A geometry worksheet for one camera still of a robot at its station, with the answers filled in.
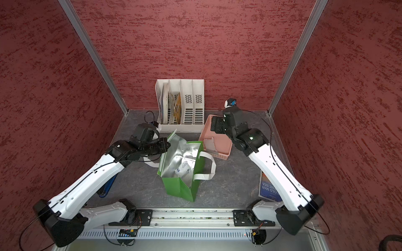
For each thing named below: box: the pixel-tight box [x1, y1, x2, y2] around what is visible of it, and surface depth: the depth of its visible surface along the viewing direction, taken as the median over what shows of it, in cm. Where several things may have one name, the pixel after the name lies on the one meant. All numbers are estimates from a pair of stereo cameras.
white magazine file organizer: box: [154, 78, 205, 133], surface depth 110 cm
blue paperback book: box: [258, 169, 283, 202], surface depth 83 cm
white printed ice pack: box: [174, 160, 192, 177], surface depth 88 cm
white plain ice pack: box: [203, 137, 218, 154], surface depth 100 cm
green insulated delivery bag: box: [143, 129, 217, 203], surface depth 76 cm
